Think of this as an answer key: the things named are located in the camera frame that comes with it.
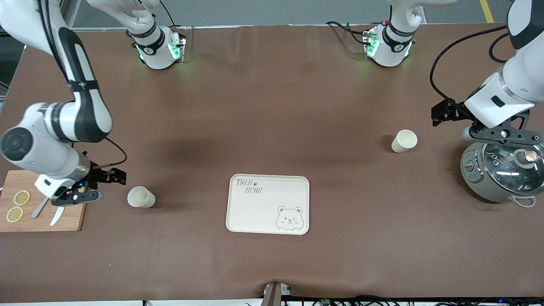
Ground white paper-like cup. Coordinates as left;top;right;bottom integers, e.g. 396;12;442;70
127;186;156;209
391;130;418;153

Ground grey plastic knife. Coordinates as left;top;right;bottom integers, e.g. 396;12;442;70
31;196;49;219

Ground grey-green cooking pot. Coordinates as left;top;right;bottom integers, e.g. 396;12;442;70
460;140;544;208

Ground glass pot lid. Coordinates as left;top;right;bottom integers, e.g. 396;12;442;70
482;142;544;196

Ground wooden cutting board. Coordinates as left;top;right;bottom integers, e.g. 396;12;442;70
0;170;88;232

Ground cream tray with bear print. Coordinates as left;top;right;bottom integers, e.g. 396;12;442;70
226;174;310;235

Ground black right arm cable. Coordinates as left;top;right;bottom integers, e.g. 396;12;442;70
38;0;128;167

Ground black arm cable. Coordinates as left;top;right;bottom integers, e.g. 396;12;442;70
38;0;128;167
429;25;517;117

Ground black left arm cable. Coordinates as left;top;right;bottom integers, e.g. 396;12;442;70
429;25;517;117

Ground black base power cable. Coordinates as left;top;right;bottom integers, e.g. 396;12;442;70
325;20;370;45

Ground aluminium camera post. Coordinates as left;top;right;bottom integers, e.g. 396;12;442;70
263;282;292;306

